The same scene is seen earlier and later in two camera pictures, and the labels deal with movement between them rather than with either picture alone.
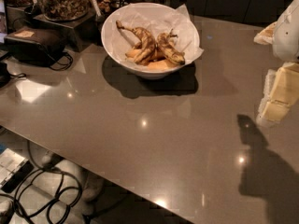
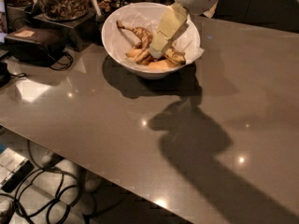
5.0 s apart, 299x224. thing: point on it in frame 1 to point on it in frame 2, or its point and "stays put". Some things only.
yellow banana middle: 133,53 stays put
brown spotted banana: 165,44 stays put
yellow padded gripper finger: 266,35 to 210,12
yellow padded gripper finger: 280,90 to 172,25
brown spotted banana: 148,42 stays put
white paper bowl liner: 156,18 stays put
